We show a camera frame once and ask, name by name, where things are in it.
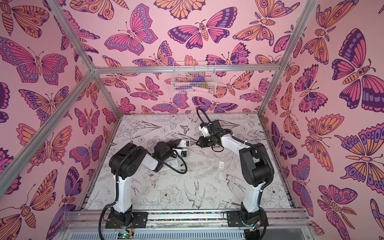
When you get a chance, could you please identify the white remote with display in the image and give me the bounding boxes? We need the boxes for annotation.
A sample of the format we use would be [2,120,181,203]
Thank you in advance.
[162,159,180,171]

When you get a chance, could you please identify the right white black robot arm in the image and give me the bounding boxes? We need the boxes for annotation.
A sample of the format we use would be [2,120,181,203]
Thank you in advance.
[196,120,275,229]

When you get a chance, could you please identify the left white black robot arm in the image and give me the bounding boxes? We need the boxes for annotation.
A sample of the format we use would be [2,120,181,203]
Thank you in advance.
[104,140,190,227]

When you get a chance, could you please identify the white battery cover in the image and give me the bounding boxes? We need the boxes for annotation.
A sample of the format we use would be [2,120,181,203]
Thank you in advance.
[219,161,225,169]
[218,172,227,181]

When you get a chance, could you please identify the purple object in basket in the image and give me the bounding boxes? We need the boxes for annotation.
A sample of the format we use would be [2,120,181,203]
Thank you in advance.
[191,76,206,85]

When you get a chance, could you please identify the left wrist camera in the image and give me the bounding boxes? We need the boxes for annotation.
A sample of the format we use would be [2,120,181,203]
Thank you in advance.
[175,149,188,158]

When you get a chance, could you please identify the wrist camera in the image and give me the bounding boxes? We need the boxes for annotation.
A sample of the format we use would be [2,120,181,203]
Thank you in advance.
[199,126,211,137]
[175,149,188,158]

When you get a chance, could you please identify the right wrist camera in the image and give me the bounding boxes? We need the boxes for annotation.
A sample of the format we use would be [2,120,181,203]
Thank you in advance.
[199,126,211,137]

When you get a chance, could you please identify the white wire basket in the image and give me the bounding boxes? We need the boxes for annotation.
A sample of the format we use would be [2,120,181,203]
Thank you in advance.
[170,61,217,95]

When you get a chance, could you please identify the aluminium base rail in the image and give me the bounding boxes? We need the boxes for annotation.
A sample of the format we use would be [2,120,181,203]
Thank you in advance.
[59,209,317,240]

